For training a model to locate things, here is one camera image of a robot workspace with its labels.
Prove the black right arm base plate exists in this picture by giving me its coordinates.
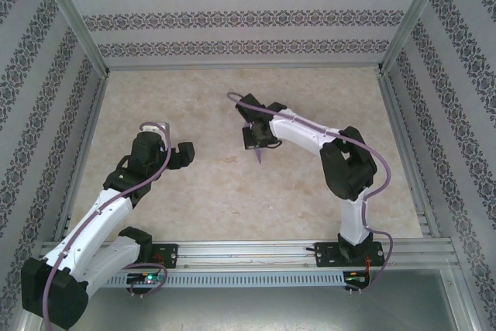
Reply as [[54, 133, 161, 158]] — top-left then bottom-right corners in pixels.
[[314, 240, 387, 269]]

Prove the grey sheet metal panel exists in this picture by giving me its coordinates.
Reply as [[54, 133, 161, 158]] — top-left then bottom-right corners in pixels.
[[79, 286, 466, 331]]

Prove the aluminium extrusion rail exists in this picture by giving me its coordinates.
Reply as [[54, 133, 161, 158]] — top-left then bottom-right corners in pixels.
[[377, 73, 442, 238], [103, 61, 385, 73], [53, 73, 112, 243]]

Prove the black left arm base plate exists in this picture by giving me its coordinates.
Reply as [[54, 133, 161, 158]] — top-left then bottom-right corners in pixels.
[[149, 243, 180, 270]]

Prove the slotted grey cable duct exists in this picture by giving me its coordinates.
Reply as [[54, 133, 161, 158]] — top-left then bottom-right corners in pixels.
[[101, 271, 346, 288]]

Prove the small circuit board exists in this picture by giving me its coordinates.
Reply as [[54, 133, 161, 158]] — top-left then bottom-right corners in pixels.
[[343, 270, 372, 290]]

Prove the aluminium frame post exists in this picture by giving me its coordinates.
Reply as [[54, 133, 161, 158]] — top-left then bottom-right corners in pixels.
[[30, 0, 112, 76], [376, 0, 455, 75], [441, 267, 480, 331]]

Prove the circuit board with green light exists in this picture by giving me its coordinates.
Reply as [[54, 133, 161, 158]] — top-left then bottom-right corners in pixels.
[[126, 272, 166, 290]]

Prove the purple paper sheet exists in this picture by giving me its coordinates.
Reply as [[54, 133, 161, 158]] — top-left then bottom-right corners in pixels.
[[242, 122, 267, 165]]

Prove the wide aluminium mounting rail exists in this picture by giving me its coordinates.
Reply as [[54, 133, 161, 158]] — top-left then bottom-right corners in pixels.
[[36, 240, 456, 271]]

